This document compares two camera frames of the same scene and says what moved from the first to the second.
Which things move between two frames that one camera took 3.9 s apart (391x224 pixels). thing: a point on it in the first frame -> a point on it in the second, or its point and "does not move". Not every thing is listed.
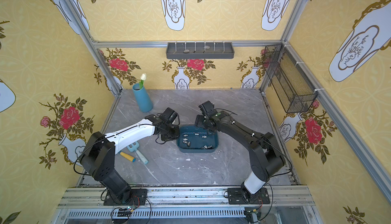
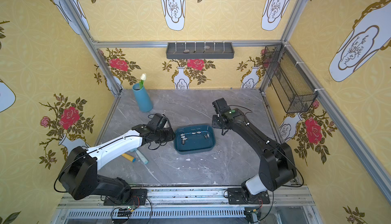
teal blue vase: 145,104 does not move
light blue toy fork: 134,146 does not move
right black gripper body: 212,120 -> 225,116
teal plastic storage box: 191,139 does not move
